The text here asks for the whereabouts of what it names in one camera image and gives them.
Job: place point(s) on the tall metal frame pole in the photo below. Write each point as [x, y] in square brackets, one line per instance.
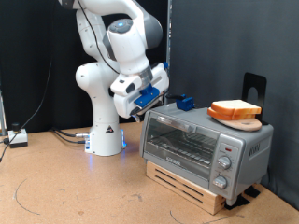
[169, 31]

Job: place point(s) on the short metal pole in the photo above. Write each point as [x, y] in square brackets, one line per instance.
[2, 115]

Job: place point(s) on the spatula with blue grip block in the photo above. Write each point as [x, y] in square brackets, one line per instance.
[186, 104]

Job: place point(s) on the white box with black button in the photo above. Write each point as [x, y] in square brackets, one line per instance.
[17, 137]

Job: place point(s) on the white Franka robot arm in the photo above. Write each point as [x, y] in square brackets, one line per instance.
[104, 124]

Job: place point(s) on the wooden slatted crate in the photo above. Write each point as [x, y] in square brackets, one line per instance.
[193, 194]

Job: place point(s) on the black curtain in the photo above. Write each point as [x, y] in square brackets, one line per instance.
[25, 62]

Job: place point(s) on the round wooden board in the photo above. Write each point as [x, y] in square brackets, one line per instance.
[246, 125]

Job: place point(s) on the white bread slice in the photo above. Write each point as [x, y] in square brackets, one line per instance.
[218, 115]
[236, 106]

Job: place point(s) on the grey curtain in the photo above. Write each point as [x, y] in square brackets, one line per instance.
[233, 37]

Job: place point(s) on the silver toaster oven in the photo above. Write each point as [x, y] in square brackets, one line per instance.
[255, 149]

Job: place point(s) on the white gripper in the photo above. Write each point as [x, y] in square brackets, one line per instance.
[124, 105]

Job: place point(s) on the black metal bookend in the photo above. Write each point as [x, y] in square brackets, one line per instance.
[249, 81]

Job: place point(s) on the silver oven knob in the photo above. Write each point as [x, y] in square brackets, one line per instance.
[220, 182]
[224, 162]

